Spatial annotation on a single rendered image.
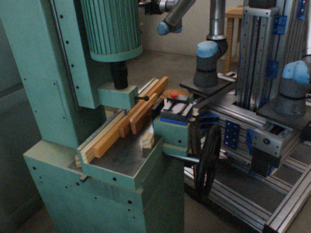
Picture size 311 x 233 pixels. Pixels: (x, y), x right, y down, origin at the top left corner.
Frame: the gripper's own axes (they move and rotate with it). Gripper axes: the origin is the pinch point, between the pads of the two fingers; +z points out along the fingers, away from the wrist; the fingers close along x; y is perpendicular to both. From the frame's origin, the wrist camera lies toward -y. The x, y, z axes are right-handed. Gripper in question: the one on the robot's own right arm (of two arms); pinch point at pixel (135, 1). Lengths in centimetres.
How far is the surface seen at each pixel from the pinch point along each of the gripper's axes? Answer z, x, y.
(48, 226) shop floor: 15, -117, 109
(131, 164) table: -66, -102, 20
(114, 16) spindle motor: -57, -84, -21
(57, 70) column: -35, -94, -5
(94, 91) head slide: -43, -89, 5
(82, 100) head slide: -39, -92, 8
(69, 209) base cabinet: -31, -115, 56
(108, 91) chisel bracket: -48, -87, 6
